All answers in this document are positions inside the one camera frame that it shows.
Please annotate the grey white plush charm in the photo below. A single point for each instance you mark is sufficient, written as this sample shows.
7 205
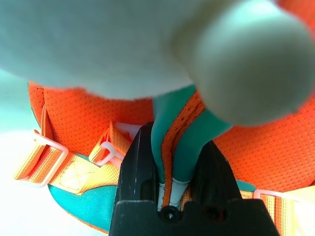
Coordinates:
123 44

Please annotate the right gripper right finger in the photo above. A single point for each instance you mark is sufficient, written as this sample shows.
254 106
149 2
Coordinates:
214 177

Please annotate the orange and teal backpack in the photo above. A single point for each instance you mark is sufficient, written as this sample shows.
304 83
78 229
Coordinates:
81 115

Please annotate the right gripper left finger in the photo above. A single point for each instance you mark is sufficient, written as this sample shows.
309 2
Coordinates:
137 172

